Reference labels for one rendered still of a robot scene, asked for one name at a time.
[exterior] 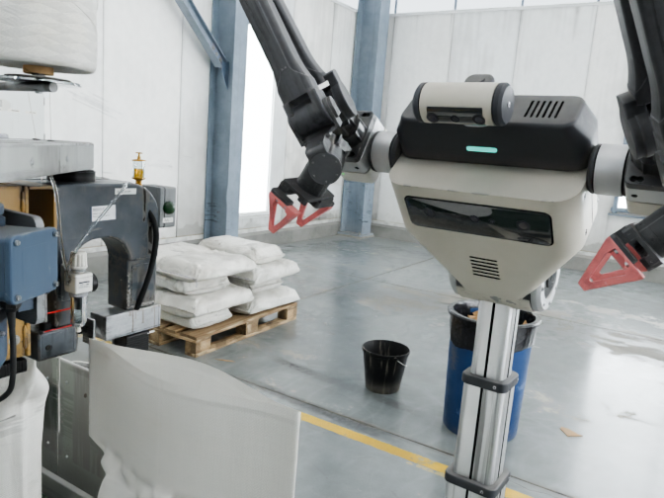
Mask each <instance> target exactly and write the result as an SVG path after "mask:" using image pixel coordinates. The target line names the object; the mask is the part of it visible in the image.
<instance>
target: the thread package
mask: <svg viewBox="0 0 664 498"><path fill-rule="evenodd" d="M97 2H98V0H97ZM97 2H96V0H0V66H5V67H11V68H18V69H23V72H24V73H27V74H32V73H41V74H45V76H53V75H54V73H64V74H84V75H88V74H93V73H94V72H95V71H96V69H97V59H98V33H97V22H98V21H97V10H98V5H97ZM96 9H97V10H96Z"/></svg>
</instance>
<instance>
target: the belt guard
mask: <svg viewBox="0 0 664 498"><path fill-rule="evenodd" d="M9 139H22V140H0V183H6V182H13V181H19V180H26V179H32V178H37V177H44V176H50V175H56V174H62V173H69V172H75V171H81V170H91V169H93V168H94V143H92V142H84V141H71V140H56V141H47V139H41V140H33V139H23V138H9Z"/></svg>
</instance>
